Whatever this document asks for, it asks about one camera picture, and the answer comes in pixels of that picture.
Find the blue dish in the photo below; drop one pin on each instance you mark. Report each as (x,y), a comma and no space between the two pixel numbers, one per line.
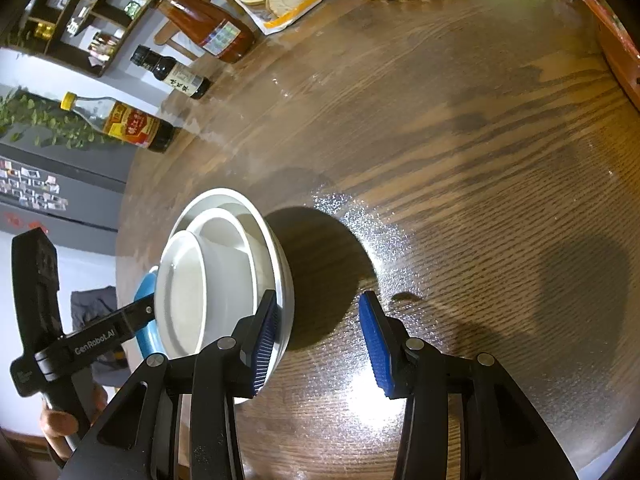
(145,290)

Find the tall vinegar bottle yellow label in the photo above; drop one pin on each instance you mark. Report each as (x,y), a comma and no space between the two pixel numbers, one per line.
(130,125)

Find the person's left hand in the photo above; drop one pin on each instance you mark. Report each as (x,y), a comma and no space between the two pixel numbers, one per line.
(57,422)

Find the dark wooden wall shelf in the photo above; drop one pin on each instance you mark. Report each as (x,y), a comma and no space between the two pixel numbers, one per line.
(75,52)

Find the small dark soy sauce bottle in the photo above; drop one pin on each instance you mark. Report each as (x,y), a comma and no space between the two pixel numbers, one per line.
(175,77)

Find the large grey-white bowl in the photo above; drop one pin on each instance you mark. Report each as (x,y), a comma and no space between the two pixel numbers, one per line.
(280,270)

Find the grey cloth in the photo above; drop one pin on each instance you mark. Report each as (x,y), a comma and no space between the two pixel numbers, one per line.
(92,305)

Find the group of fridge magnet photos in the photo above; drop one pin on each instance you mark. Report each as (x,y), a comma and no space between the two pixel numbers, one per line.
(30,185)

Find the medium deep white bowl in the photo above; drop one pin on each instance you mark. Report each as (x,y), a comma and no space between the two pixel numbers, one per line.
(225,227)

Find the green vine plant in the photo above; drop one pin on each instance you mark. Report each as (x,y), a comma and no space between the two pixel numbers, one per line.
(50,120)

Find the orange packet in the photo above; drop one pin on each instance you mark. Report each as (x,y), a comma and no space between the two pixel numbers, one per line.
(615,40)

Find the red sauce glass bottle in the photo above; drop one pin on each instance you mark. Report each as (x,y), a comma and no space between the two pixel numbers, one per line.
(210,30)

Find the grey refrigerator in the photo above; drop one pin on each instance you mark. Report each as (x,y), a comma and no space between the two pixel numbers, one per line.
(75,195)

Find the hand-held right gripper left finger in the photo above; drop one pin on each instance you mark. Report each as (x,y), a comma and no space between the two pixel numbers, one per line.
(265,345)

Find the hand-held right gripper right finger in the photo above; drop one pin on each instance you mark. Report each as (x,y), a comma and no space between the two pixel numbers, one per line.
(377,345)

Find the small shallow white bowl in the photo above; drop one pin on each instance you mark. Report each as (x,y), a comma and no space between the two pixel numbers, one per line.
(180,300)

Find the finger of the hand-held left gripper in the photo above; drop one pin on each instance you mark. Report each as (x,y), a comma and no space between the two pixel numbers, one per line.
(137,320)

